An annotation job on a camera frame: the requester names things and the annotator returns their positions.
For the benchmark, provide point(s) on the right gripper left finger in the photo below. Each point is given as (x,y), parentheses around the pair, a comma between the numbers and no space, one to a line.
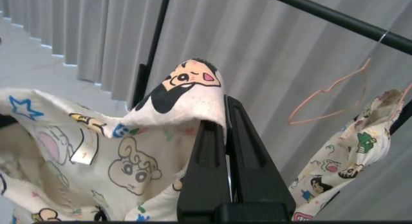
(206,185)

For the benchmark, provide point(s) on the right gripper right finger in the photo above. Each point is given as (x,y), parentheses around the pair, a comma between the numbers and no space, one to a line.
(257,185)

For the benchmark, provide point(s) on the cream printed garment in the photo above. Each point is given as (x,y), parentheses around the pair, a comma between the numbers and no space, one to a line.
(112,159)
(354,159)

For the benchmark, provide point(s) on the black clothes rack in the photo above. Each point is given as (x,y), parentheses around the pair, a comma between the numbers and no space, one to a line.
(338,19)

